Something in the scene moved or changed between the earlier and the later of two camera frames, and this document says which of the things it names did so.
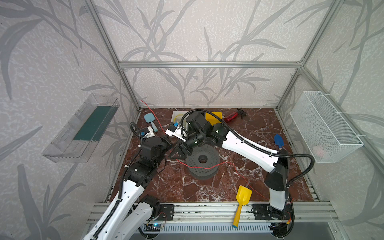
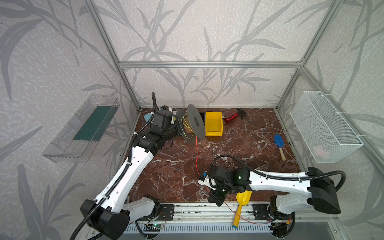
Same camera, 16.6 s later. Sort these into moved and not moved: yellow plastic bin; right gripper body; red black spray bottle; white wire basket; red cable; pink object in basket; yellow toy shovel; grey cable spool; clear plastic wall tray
Moved: right gripper body; red cable; grey cable spool
Not moved: white wire basket; yellow plastic bin; pink object in basket; clear plastic wall tray; yellow toy shovel; red black spray bottle
